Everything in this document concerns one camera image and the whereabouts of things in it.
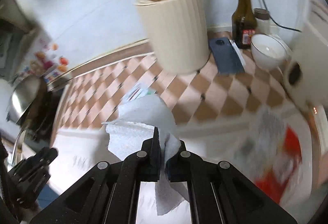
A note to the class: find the brown sauce bottle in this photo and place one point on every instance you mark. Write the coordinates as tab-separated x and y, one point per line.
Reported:
244	24

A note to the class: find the colourful printed packet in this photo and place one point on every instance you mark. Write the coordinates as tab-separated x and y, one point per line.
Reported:
44	57

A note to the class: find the dark blue smartphone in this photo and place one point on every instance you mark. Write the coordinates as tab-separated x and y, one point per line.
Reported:
225	56

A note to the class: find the red white snack packet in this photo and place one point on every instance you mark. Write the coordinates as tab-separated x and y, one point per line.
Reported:
271	155

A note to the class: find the checkered brown pink tablecloth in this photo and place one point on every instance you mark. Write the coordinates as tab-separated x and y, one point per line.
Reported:
93	91

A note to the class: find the white ceramic bowl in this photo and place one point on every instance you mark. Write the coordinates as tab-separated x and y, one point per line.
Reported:
268	53

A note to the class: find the brown lidded jar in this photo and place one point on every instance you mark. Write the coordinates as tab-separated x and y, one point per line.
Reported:
262	17

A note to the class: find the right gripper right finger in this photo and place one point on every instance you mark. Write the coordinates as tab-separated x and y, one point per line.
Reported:
220	193

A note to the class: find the cream ribbed utensil holder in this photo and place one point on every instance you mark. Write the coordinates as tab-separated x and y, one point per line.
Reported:
177	33

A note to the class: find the white paper towel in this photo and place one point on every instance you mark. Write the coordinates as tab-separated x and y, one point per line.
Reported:
136	122

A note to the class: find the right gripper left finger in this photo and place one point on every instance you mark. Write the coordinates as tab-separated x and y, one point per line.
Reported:
107	193

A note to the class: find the white electric kettle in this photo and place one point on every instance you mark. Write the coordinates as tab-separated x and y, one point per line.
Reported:
305	77

